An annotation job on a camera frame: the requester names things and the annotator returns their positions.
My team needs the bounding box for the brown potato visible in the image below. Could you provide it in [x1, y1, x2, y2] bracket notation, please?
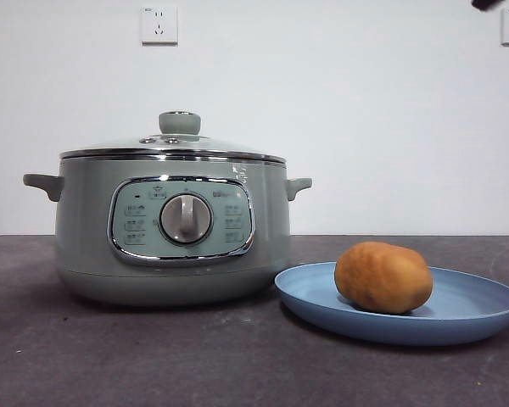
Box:
[333, 241, 434, 315]

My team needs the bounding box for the glass lid with green knob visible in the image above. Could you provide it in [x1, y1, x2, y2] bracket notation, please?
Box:
[59, 110, 287, 164]

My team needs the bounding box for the blue round plate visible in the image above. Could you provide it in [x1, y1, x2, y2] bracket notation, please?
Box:
[273, 260, 509, 347]

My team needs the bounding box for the pale green electric steamer pot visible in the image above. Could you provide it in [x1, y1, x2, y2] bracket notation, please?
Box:
[22, 146, 313, 307]

